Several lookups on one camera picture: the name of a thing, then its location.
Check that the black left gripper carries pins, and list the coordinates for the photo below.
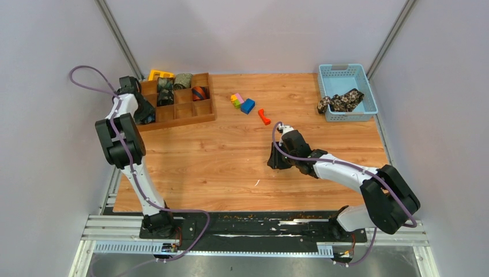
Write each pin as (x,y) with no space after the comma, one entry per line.
(149,109)

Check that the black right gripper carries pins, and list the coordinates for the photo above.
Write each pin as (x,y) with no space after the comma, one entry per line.
(274,161)

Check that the blue patterned necktie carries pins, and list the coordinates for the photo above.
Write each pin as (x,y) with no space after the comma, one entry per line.
(150,118)

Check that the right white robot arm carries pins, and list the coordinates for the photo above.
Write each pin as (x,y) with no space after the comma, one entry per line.
(389,202)

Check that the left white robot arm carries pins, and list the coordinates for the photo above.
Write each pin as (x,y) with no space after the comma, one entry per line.
(124,148)

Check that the yellow plastic object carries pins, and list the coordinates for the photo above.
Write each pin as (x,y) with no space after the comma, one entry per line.
(155,74)

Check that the rolled camouflage tie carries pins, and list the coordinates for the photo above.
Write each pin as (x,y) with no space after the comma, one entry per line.
(165,97)

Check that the rolled dark green tie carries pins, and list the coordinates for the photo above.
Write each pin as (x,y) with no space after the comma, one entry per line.
(165,83)

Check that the red toy block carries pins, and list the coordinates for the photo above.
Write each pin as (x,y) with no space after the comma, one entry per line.
(263,117)

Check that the rolled olive tie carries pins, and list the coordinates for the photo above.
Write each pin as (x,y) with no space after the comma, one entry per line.
(182,81)

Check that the blue toy block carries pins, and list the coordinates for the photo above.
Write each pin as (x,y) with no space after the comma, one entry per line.
(247,106)

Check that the wooden compartment tray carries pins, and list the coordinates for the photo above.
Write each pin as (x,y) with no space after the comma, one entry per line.
(184,110)

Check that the rolled orange striped tie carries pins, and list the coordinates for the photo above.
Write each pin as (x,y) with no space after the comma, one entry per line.
(199,93)

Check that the brown floral necktie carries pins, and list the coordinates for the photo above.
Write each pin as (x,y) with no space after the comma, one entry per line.
(341,103)

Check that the pink toy block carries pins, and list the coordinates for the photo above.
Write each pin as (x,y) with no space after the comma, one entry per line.
(239,98)

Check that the light blue plastic basket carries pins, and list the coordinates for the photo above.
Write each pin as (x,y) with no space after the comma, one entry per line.
(336,81)

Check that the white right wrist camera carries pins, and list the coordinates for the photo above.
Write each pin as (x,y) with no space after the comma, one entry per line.
(283,129)

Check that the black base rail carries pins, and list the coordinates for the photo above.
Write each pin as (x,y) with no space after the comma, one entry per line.
(260,231)

